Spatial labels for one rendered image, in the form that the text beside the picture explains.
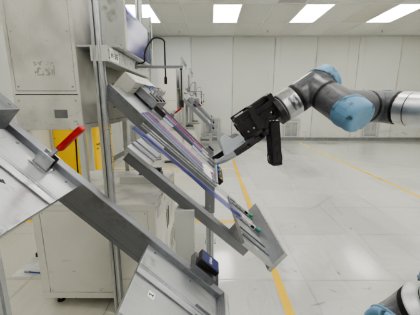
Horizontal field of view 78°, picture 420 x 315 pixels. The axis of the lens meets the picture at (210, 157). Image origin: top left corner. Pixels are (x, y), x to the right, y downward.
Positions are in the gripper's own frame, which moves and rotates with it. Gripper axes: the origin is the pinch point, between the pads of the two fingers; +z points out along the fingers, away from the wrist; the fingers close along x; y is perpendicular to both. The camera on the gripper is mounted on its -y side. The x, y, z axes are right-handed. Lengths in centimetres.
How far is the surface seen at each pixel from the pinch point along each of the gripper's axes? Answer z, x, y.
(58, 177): 26.1, 16.5, 18.2
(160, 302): 20.3, 27.3, -8.4
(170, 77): 1, -418, 81
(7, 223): 26.6, 31.8, 15.9
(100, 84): 27, -59, 46
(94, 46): 19, -59, 61
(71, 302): 119, -71, -38
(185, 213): 17.6, -8.5, -9.7
